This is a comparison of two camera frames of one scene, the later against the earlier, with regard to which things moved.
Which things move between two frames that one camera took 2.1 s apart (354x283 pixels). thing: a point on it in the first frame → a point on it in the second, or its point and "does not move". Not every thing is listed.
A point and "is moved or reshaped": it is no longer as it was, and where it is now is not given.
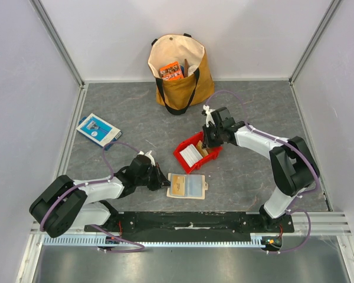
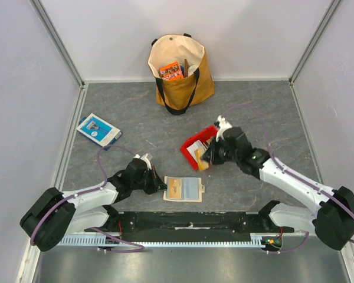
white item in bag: (191, 69) does not move
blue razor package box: (98, 130) does not move
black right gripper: (210, 136) → (213, 152)
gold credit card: (203, 151) → (202, 164)
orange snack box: (172, 71) does not move
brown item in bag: (186, 68) does not move
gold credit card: (178, 184) is moved or reshaped
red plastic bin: (212, 155) is moved or reshaped
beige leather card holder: (187, 186) is moved or reshaped
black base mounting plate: (171, 227) does not move
